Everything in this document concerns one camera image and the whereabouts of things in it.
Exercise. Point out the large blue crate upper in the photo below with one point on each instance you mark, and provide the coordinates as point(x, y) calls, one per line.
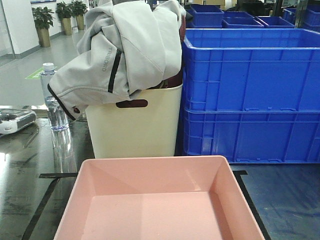
point(251, 69)

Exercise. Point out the potted plant gold pot middle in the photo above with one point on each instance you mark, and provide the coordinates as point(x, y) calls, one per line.
point(64, 13)

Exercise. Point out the white handheld device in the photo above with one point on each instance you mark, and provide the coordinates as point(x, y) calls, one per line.
point(14, 120)

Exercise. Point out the small blue bin rear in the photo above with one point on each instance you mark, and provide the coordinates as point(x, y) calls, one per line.
point(204, 16)

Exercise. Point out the potted plant gold pot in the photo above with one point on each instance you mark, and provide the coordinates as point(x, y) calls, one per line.
point(43, 20)
point(78, 9)
point(64, 13)

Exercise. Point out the cream plastic basket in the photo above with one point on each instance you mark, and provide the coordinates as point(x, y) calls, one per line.
point(149, 130)

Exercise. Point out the grey jacket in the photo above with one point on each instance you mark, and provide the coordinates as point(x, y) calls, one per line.
point(127, 47)

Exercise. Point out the large blue crate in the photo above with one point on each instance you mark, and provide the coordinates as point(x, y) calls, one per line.
point(257, 137)
point(251, 69)

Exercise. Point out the large blue crate lower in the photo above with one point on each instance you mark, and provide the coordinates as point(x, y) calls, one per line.
point(257, 137)

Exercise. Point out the clear water bottle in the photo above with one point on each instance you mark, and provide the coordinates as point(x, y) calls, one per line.
point(57, 118)

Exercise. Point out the pink plastic bin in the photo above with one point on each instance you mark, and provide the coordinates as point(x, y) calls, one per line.
point(157, 198)

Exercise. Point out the potted plant gold pot left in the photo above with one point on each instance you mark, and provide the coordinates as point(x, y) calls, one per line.
point(43, 20)

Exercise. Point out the potted plant gold pot right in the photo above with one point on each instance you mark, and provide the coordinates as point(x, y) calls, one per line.
point(78, 9)

